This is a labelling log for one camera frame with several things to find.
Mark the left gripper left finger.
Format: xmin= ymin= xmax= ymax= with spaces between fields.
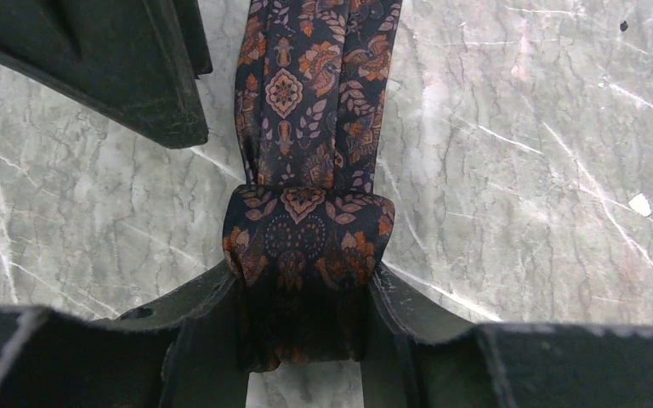
xmin=0 ymin=263 xmax=248 ymax=407

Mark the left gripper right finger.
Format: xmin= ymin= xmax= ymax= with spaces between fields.
xmin=361 ymin=265 xmax=653 ymax=407

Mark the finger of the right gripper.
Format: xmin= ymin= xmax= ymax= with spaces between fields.
xmin=0 ymin=0 xmax=213 ymax=149

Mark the dark orange patterned tie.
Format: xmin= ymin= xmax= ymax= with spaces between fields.
xmin=222 ymin=1 xmax=401 ymax=372

